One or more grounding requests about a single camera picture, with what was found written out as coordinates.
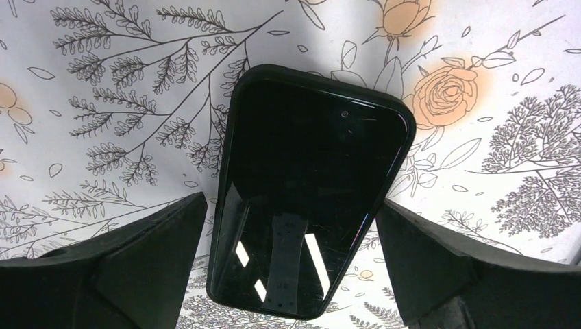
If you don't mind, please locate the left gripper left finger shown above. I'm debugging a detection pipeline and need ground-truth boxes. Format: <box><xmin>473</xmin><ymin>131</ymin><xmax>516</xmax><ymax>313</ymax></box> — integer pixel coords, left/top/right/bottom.
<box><xmin>1</xmin><ymin>193</ymin><xmax>207</xmax><ymax>328</ymax></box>

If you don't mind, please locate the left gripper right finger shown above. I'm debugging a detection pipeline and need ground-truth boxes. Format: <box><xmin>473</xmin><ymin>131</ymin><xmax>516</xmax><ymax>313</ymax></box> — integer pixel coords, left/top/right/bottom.
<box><xmin>375</xmin><ymin>201</ymin><xmax>580</xmax><ymax>328</ymax></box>

